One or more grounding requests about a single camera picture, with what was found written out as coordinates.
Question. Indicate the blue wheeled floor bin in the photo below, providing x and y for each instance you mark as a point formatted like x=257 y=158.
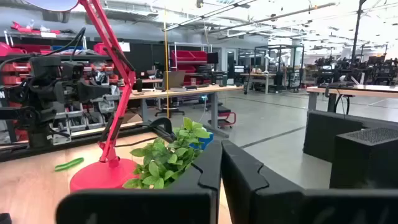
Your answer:
x=205 y=143

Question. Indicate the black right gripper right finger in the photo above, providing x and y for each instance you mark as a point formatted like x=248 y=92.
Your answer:
x=264 y=202

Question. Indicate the black cage frame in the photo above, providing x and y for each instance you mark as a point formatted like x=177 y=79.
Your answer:
x=278 y=46

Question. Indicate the black vertical pole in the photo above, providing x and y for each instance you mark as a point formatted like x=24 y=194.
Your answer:
x=356 y=31

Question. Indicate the green rubber band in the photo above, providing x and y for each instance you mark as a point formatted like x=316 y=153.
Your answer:
x=69 y=164

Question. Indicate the wooden workbench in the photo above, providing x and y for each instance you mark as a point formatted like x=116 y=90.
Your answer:
x=186 y=91
x=357 y=91

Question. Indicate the grey laptop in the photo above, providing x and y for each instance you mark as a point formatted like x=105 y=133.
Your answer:
x=174 y=79

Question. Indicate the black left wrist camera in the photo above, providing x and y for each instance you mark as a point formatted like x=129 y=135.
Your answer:
x=46 y=67

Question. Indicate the green plant in white pot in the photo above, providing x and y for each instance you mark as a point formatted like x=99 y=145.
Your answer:
x=161 y=161

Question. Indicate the black office chair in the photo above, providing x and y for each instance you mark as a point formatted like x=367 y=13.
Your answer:
x=169 y=110

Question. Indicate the red step stool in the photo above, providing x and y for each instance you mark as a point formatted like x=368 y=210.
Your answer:
x=227 y=116

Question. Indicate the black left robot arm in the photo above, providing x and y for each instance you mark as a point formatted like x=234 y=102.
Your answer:
x=37 y=137

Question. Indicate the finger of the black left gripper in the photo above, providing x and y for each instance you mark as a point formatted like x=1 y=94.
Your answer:
x=93 y=91

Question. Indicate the shelf rack with red bins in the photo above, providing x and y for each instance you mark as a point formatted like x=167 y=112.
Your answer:
x=31 y=48
x=188 y=59

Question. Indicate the red desk lamp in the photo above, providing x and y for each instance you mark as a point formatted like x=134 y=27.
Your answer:
x=102 y=175

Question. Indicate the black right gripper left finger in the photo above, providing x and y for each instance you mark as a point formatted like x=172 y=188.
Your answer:
x=186 y=205

